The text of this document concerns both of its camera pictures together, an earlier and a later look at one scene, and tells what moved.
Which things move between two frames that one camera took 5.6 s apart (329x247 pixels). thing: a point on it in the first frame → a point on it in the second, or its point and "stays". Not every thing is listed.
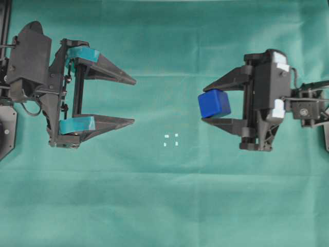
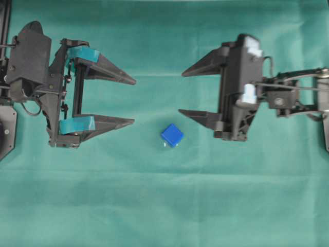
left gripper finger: (88, 125) stays
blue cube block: (214, 102) → (172, 135)
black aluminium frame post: (5, 7) stays
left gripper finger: (97, 65) stays
